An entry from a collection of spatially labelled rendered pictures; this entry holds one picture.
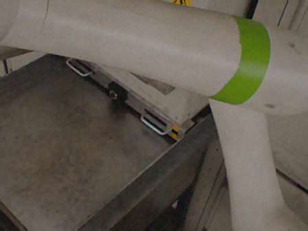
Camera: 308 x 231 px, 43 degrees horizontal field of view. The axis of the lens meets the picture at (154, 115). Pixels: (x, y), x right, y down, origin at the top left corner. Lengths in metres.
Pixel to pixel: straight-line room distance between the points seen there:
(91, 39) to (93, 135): 0.82
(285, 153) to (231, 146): 0.48
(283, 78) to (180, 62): 0.14
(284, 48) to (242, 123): 0.25
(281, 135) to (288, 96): 0.67
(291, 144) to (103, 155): 0.55
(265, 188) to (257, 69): 0.38
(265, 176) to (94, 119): 0.63
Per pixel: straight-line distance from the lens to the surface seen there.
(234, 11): 1.05
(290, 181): 1.32
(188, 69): 0.47
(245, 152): 0.78
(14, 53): 1.51
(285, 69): 0.53
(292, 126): 1.17
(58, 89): 1.37
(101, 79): 1.33
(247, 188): 0.83
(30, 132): 1.25
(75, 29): 0.42
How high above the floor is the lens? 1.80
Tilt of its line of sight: 47 degrees down
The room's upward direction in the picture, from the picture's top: 9 degrees clockwise
